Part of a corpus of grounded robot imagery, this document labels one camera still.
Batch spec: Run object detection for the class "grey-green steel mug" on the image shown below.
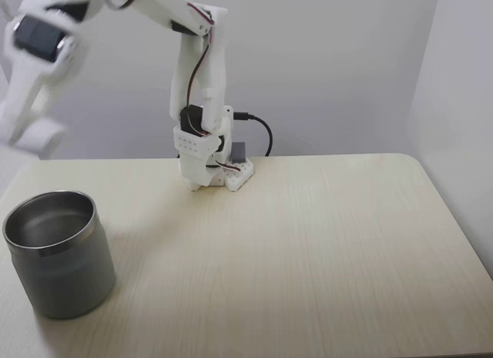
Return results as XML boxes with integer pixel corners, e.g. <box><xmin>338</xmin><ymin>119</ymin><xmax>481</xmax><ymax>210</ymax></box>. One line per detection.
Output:
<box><xmin>2</xmin><ymin>190</ymin><xmax>117</xmax><ymax>321</ymax></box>

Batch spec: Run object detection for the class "black power cable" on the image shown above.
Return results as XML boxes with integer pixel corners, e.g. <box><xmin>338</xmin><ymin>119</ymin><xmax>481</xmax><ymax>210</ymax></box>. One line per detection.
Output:
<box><xmin>232</xmin><ymin>112</ymin><xmax>274</xmax><ymax>158</ymax></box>

